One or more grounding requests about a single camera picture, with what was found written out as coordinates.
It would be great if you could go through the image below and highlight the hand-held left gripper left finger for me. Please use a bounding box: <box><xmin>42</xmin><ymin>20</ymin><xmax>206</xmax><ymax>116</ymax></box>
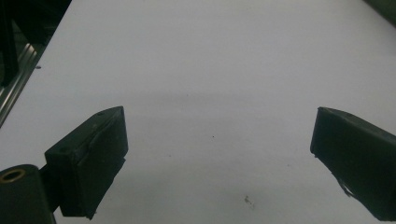
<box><xmin>39</xmin><ymin>105</ymin><xmax>129</xmax><ymax>220</ymax></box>

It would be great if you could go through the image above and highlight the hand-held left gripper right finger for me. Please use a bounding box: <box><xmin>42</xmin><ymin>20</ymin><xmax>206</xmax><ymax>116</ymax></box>
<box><xmin>309</xmin><ymin>106</ymin><xmax>396</xmax><ymax>222</ymax></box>

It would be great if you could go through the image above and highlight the dark green object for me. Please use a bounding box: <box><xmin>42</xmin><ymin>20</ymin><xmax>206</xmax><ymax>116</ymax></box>
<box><xmin>362</xmin><ymin>0</ymin><xmax>396</xmax><ymax>27</ymax></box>

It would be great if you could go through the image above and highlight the dark stand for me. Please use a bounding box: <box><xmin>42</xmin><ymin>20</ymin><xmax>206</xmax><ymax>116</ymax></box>
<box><xmin>0</xmin><ymin>0</ymin><xmax>73</xmax><ymax>88</ymax></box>

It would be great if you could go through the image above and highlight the metal frame rail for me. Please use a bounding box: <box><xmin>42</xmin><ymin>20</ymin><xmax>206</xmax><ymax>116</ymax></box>
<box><xmin>0</xmin><ymin>42</ymin><xmax>48</xmax><ymax>129</ymax></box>

